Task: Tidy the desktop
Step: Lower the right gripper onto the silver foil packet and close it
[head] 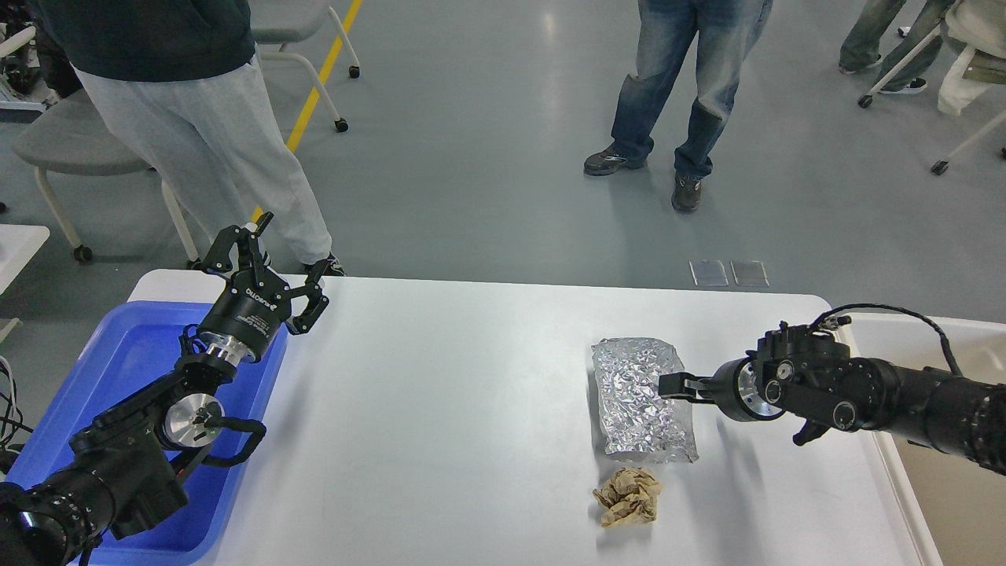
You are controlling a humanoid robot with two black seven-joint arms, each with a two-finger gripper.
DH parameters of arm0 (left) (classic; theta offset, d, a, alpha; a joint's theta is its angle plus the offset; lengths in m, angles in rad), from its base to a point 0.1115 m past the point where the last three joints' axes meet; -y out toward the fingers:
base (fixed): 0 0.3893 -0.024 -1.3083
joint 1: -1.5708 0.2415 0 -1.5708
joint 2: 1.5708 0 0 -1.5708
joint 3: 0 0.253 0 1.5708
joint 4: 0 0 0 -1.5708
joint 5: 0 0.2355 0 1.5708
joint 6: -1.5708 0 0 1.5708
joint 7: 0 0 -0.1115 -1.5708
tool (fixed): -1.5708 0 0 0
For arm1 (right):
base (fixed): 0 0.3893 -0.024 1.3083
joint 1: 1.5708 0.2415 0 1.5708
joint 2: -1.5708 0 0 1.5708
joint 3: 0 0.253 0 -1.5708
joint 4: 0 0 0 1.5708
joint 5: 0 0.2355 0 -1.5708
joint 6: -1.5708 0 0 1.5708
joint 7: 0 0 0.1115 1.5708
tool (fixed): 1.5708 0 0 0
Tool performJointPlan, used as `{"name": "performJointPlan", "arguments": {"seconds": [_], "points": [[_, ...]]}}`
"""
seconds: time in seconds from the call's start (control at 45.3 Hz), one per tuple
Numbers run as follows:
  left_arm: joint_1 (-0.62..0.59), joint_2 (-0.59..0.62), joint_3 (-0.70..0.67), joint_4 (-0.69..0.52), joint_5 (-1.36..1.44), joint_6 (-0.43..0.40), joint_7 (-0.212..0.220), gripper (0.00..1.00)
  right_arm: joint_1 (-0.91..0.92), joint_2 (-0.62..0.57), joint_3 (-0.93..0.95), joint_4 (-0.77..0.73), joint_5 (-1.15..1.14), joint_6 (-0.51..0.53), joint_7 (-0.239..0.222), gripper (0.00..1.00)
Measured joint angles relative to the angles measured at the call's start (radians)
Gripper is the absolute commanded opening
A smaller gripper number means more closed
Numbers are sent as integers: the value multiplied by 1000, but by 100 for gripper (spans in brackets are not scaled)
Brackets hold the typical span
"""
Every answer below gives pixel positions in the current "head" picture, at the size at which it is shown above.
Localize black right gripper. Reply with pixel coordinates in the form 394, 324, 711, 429
658, 358, 784, 422

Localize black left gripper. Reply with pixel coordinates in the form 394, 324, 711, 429
194, 212, 336, 363

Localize silver foil bag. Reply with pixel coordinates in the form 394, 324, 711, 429
592, 337, 699, 465

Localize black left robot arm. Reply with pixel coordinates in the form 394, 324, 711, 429
2, 212, 329, 565

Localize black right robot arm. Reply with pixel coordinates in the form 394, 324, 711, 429
657, 304, 1005, 474

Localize left metal floor plate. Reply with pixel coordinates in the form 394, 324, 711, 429
689, 260, 729, 287

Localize metal floor plate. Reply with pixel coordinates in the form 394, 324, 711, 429
689, 260, 729, 287
730, 260, 770, 288

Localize crumpled brown paper ball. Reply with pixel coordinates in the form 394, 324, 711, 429
593, 467, 664, 529

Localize right metal floor plate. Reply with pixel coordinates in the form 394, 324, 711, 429
730, 260, 770, 288

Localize blue plastic bin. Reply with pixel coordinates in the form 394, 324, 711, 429
7, 301, 245, 565

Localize person in grey sweatpants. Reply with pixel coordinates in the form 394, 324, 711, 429
32, 1, 344, 276

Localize grey office chair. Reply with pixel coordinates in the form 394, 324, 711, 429
12, 90, 152, 264

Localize white side table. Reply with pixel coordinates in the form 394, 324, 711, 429
1, 223, 50, 294

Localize grey chair with white legs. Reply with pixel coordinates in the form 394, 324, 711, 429
248, 1, 362, 133

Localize white plastic bin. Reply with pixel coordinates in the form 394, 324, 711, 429
846, 312, 1005, 565

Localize person in blue jeans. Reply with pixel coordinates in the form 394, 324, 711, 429
582, 0, 774, 214

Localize person in olive trousers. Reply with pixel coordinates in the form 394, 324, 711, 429
838, 0, 956, 95

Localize white chair at right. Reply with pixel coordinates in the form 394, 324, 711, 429
857, 0, 1006, 175

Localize black cables at left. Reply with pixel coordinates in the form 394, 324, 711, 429
0, 355, 35, 471

